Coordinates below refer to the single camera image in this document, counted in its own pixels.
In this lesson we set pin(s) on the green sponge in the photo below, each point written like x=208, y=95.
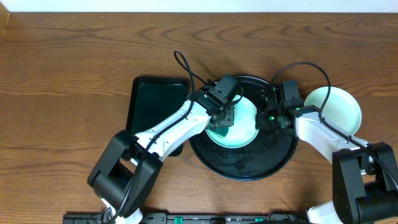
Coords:
x=221, y=131

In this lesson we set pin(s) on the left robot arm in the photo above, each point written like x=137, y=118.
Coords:
x=128, y=168

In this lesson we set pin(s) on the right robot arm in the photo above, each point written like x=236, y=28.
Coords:
x=364, y=175

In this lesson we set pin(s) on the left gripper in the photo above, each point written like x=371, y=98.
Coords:
x=222, y=119

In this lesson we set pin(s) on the light green plate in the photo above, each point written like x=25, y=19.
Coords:
x=341, y=108
x=243, y=131

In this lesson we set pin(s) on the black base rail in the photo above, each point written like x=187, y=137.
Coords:
x=275, y=217

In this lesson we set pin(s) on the black rectangular tray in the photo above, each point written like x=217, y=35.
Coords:
x=153, y=99

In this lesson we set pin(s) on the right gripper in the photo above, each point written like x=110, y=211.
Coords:
x=260, y=121

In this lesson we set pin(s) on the round black tray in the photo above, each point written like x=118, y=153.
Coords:
x=262, y=157

